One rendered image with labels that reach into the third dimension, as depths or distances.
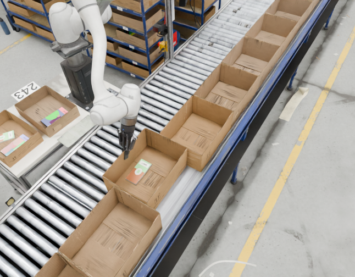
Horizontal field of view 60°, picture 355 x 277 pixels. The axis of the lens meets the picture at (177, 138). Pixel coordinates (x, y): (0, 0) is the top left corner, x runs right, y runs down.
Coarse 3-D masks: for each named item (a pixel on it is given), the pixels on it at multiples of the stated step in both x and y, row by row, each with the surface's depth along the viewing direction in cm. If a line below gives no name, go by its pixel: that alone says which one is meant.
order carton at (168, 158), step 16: (144, 128) 179; (144, 144) 188; (160, 144) 183; (176, 144) 173; (128, 160) 178; (160, 160) 184; (176, 160) 184; (112, 176) 169; (144, 176) 178; (160, 176) 178; (176, 176) 174; (128, 192) 154; (144, 192) 171; (160, 192) 161
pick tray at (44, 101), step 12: (36, 96) 237; (48, 96) 243; (60, 96) 232; (24, 108) 233; (36, 108) 235; (48, 108) 234; (72, 108) 232; (36, 120) 227; (60, 120) 217; (72, 120) 226; (48, 132) 214
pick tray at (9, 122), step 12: (0, 120) 223; (12, 120) 228; (0, 132) 220; (24, 132) 220; (36, 132) 213; (0, 144) 213; (24, 144) 202; (36, 144) 211; (0, 156) 196; (12, 156) 199; (24, 156) 207
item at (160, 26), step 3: (159, 21) 248; (162, 21) 249; (156, 24) 244; (159, 24) 245; (162, 24) 245; (165, 24) 248; (153, 27) 244; (156, 27) 242; (159, 27) 243; (162, 27) 245; (165, 27) 250; (153, 30) 245; (156, 30) 244; (159, 30) 244; (162, 30) 248; (159, 33) 251; (162, 33) 251
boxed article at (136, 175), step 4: (140, 160) 183; (144, 160) 183; (140, 164) 181; (144, 164) 181; (148, 164) 181; (136, 168) 179; (140, 168) 179; (144, 168) 179; (148, 168) 180; (132, 172) 178; (136, 172) 178; (140, 172) 178; (144, 172) 178; (128, 176) 176; (132, 176) 176; (136, 176) 176; (140, 176) 176; (128, 180) 175; (132, 180) 174; (136, 180) 174; (136, 184) 174
